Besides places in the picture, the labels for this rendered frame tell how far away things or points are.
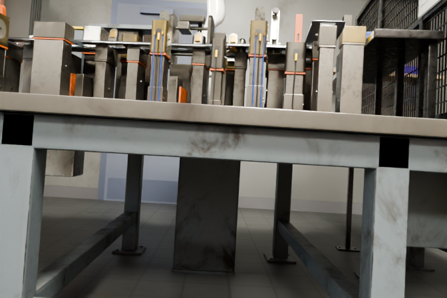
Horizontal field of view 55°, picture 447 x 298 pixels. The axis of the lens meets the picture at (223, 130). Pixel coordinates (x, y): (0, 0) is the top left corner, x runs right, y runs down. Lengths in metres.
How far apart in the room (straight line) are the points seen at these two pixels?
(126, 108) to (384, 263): 0.67
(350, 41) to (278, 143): 0.69
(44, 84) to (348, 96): 1.09
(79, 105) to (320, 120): 0.53
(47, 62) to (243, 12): 3.38
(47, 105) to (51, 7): 4.17
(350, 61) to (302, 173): 3.21
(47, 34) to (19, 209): 0.82
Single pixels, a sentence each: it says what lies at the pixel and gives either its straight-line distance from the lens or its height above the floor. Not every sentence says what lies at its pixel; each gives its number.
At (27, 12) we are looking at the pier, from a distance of 4.94.
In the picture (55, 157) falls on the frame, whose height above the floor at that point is 0.55.
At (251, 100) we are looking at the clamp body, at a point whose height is 0.77.
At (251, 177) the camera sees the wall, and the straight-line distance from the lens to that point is 4.62.
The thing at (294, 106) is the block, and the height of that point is 0.76.
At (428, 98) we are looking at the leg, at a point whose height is 0.81.
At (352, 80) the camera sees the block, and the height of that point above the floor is 0.87.
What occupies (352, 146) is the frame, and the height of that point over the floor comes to 0.63.
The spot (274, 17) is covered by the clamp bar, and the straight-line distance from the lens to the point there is 1.92.
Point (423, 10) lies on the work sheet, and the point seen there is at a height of 1.16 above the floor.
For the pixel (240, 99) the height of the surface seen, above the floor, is 0.80.
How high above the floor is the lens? 0.60
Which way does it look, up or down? 3 degrees up
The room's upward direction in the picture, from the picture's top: 3 degrees clockwise
